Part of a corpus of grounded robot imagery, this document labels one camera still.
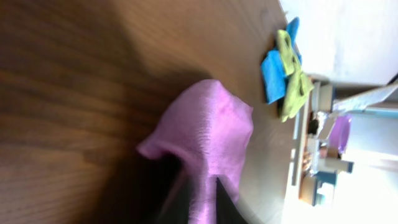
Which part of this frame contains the background shelf clutter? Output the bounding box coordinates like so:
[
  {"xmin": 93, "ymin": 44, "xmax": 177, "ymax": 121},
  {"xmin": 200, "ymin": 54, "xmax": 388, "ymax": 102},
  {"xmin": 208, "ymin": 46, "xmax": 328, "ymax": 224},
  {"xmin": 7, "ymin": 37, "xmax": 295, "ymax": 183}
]
[{"xmin": 292, "ymin": 78, "xmax": 397, "ymax": 207}]

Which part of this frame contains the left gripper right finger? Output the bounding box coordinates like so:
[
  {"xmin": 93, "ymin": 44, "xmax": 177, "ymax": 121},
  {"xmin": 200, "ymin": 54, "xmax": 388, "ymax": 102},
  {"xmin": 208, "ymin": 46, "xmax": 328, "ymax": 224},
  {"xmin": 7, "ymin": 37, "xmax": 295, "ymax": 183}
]
[{"xmin": 216, "ymin": 178, "xmax": 248, "ymax": 224}]

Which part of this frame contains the purple microfiber cloth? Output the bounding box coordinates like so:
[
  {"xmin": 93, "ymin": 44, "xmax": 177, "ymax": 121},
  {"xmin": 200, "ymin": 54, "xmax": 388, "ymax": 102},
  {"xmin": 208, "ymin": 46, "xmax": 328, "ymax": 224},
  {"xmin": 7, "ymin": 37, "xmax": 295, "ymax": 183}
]
[{"xmin": 137, "ymin": 80, "xmax": 253, "ymax": 223}]

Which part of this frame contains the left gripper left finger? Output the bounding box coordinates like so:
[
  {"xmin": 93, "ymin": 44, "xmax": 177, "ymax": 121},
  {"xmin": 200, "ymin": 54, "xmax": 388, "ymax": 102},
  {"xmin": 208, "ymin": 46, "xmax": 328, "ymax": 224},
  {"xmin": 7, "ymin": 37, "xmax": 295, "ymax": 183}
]
[{"xmin": 155, "ymin": 174, "xmax": 193, "ymax": 224}]

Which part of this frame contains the crumpled blue cloth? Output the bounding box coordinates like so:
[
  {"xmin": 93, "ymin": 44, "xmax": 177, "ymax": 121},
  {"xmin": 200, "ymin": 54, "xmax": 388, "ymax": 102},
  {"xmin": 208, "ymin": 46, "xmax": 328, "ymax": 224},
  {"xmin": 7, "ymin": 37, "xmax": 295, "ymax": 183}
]
[{"xmin": 261, "ymin": 17, "xmax": 300, "ymax": 104}]

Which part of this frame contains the crumpled green cloth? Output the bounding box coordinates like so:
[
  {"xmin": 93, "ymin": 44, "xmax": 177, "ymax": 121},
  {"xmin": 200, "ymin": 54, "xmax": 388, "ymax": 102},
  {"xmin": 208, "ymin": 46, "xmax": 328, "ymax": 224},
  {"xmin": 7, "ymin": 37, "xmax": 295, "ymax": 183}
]
[{"xmin": 277, "ymin": 30, "xmax": 314, "ymax": 123}]

